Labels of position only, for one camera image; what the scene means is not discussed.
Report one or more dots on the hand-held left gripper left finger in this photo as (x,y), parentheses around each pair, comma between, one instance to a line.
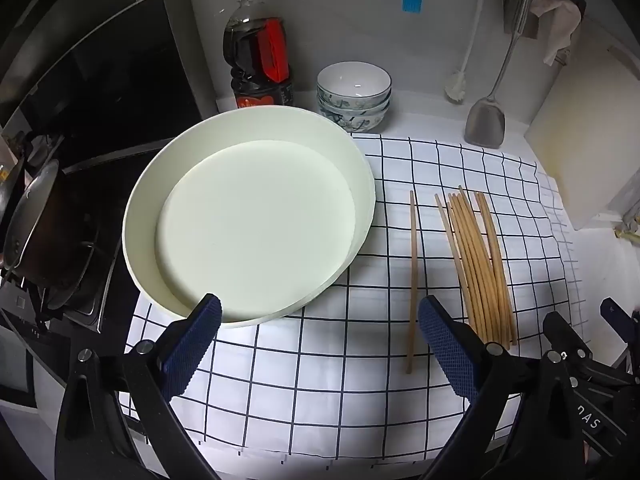
(192,347)

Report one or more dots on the white black checkered cloth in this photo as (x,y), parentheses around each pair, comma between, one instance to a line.
(325,360)

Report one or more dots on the white cutting board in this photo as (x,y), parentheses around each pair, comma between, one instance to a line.
(585,150)

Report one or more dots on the metal pan with lid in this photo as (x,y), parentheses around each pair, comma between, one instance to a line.
(35,225)

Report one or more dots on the cream round basin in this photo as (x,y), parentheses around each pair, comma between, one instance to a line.
(250,220)

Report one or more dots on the dark soy sauce bottle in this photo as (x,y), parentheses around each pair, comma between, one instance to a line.
(255,50)

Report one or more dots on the metal spatula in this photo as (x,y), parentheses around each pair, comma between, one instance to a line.
(484,122)

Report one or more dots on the brass fitting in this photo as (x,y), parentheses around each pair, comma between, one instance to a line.
(627,234)

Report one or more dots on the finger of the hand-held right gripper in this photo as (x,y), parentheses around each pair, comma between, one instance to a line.
(617,312)
(562,332)

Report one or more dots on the slender wooden chopstick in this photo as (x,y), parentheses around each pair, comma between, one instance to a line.
(413,280)

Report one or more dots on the pink hanging cloth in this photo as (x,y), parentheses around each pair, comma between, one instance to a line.
(560,20)

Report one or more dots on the white dish brush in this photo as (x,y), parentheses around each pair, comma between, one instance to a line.
(456,87)

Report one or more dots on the black range hood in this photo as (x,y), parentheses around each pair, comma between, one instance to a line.
(100,75)

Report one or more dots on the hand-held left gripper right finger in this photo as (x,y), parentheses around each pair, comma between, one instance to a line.
(450,347)

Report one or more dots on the white blue floral bowl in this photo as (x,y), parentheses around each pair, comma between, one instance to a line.
(355,106)
(356,122)
(352,77)

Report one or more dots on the bundle of wooden chopsticks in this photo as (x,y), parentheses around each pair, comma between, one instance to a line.
(482,280)

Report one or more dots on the black wall rack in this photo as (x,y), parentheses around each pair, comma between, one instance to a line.
(512,5)

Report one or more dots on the black gas stove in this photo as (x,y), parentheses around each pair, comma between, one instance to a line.
(75,280)

